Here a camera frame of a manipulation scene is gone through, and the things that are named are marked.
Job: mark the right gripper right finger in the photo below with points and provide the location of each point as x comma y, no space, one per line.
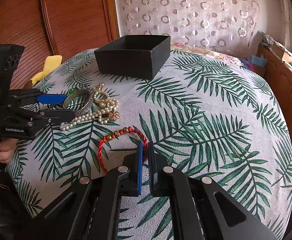
200,208

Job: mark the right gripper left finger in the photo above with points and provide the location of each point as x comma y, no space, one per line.
90,208

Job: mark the left hand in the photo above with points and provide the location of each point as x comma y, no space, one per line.
7,149

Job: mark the cardboard box on cabinet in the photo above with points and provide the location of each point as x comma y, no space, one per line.
282,53

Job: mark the wooden side cabinet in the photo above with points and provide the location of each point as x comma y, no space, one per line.
279,77

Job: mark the green gemstone brooch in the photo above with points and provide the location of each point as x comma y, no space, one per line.
72,91

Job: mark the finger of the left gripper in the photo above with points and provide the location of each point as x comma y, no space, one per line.
48,98
35,118

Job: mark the yellow plush toy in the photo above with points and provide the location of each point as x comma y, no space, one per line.
51,63

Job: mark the wooden headboard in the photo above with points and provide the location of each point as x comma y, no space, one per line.
54,27

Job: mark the floral bedspread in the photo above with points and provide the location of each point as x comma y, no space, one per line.
213,54

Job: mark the black jewelry box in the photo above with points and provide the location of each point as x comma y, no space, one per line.
139,56

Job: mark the palm leaf print cloth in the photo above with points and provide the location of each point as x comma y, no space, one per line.
206,116

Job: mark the blue tissue pack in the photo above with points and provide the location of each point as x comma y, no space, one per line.
259,61

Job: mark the silver patterned bangle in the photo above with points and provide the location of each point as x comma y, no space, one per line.
80,101

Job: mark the pink circle pattern curtain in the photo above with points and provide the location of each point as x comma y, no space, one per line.
221,25

